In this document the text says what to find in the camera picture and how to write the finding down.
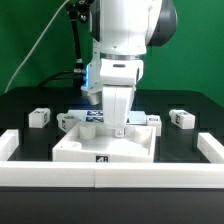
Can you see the white U-shaped obstacle fence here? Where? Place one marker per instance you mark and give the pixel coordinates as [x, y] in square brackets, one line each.
[103, 175]

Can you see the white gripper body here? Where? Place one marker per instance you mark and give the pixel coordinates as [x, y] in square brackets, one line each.
[118, 79]

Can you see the white square tabletop part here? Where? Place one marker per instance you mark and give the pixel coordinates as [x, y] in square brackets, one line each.
[93, 142]

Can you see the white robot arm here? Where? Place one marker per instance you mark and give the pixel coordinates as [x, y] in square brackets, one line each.
[122, 30]

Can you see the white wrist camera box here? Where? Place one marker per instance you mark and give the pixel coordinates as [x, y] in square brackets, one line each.
[94, 98]

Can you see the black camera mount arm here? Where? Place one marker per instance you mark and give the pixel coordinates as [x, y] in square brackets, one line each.
[78, 12]

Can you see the white marker plate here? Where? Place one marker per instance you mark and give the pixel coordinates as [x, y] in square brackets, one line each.
[134, 117]

